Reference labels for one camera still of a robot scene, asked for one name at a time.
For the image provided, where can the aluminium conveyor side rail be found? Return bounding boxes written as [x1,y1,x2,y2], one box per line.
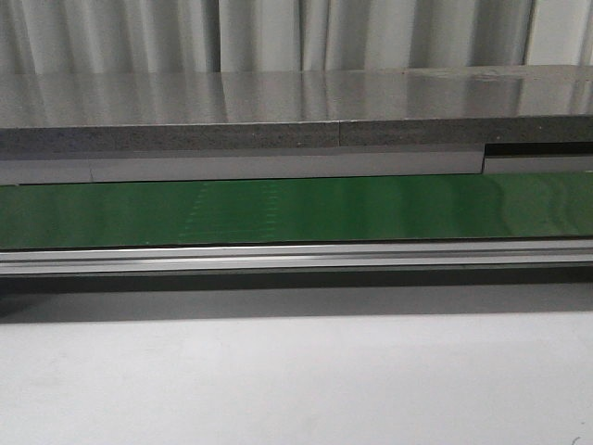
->
[1,239,592,276]

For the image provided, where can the green conveyor belt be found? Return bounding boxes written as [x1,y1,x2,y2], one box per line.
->
[1,172,592,250]

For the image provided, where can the white pleated curtain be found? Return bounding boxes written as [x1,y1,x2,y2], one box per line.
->
[1,1,592,74]

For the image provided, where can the grey stone countertop slab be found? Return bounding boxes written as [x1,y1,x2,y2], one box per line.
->
[0,65,593,186]

